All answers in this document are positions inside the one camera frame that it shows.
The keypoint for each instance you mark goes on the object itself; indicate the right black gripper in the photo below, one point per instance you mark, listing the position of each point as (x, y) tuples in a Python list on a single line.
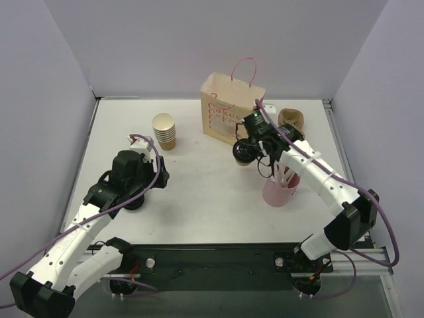
[(271, 154)]

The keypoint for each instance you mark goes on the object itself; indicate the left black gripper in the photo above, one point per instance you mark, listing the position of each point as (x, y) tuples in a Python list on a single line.
[(162, 173)]

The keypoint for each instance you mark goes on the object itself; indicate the black coffee cup lid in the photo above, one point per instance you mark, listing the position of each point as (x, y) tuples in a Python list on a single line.
[(244, 150)]

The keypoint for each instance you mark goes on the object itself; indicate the single brown paper cup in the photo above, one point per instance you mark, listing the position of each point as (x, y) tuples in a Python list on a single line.
[(242, 163)]

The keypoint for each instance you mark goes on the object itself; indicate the cakes paper gift bag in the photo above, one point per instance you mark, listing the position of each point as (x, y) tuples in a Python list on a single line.
[(225, 101)]

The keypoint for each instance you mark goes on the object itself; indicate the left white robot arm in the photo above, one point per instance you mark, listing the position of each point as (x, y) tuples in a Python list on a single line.
[(51, 287)]

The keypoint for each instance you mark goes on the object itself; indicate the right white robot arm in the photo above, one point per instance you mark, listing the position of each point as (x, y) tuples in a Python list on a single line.
[(354, 213)]

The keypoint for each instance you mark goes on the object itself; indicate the brown pulp cup carrier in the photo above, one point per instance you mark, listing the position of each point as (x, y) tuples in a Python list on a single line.
[(293, 117)]

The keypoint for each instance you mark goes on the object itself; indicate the stack of black lids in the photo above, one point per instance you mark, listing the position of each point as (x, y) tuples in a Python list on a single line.
[(136, 204)]

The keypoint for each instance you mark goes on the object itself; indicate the pink cup holding straws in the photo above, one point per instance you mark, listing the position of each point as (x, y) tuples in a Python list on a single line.
[(277, 196)]

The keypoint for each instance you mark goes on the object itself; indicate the stack of brown paper cups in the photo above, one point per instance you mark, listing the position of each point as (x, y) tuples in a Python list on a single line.
[(164, 128)]

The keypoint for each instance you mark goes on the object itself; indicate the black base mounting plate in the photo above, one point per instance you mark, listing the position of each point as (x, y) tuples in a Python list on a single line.
[(223, 267)]

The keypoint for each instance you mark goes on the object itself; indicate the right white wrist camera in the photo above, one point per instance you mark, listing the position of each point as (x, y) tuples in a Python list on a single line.
[(267, 107)]

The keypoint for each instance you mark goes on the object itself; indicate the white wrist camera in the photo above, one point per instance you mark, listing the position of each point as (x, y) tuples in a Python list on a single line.
[(267, 107), (142, 146)]

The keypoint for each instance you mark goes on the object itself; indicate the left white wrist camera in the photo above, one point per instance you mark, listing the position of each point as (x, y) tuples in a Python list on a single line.
[(142, 146)]

